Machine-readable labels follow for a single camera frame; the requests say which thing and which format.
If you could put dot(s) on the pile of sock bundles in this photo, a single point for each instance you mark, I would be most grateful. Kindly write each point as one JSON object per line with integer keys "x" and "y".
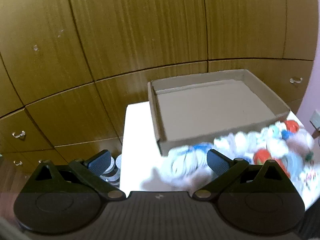
{"x": 240, "y": 140}

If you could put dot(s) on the wall socket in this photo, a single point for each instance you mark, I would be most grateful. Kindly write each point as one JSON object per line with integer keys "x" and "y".
{"x": 315, "y": 118}

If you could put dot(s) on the grey white striped object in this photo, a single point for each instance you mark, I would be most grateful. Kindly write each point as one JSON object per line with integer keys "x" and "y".
{"x": 112, "y": 171}

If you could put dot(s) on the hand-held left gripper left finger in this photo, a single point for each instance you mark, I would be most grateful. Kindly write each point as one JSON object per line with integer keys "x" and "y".
{"x": 100, "y": 163}

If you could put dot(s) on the wooden cabinet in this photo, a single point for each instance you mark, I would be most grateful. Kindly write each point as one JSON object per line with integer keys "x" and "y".
{"x": 125, "y": 30}

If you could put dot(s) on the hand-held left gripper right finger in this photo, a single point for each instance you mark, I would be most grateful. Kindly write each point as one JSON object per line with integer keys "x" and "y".
{"x": 218, "y": 163}

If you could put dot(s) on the shallow cardboard box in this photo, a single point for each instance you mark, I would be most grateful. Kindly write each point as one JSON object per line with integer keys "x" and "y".
{"x": 212, "y": 105}

